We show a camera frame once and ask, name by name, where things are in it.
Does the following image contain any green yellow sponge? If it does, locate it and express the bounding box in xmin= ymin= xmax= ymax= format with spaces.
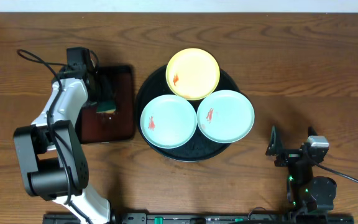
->
xmin=96 ymin=75 xmax=116 ymax=114

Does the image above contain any light green plate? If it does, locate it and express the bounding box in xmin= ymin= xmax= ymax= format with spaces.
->
xmin=140 ymin=95 xmax=197 ymax=149
xmin=196 ymin=90 xmax=255 ymax=144

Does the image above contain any yellow plate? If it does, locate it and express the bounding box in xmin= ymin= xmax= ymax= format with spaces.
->
xmin=165 ymin=48 xmax=220 ymax=101

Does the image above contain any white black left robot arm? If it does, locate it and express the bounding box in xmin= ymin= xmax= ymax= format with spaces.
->
xmin=13 ymin=62 xmax=111 ymax=223

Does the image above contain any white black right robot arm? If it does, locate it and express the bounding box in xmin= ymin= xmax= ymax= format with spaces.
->
xmin=265 ymin=126 xmax=337 ymax=223

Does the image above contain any black rectangular water tray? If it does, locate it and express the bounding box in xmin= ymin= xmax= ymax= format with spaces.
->
xmin=75 ymin=65 xmax=135 ymax=144

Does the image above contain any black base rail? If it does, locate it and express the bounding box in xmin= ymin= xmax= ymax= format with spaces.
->
xmin=42 ymin=212 xmax=355 ymax=224

